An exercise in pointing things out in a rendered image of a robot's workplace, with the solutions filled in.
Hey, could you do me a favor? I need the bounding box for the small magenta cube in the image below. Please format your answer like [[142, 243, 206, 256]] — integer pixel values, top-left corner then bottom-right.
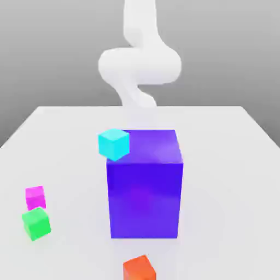
[[25, 185, 47, 211]]

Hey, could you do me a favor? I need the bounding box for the small cyan cube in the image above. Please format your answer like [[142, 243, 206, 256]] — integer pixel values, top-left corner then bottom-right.
[[97, 128, 130, 162]]

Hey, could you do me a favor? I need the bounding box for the small orange cube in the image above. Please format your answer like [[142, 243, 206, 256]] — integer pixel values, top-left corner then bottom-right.
[[122, 254, 157, 280]]

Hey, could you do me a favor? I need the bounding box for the small green cube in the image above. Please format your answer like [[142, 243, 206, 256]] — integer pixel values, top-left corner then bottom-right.
[[21, 206, 52, 242]]

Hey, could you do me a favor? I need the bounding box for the large purple box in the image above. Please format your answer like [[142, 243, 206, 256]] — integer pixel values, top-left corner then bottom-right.
[[106, 129, 184, 240]]

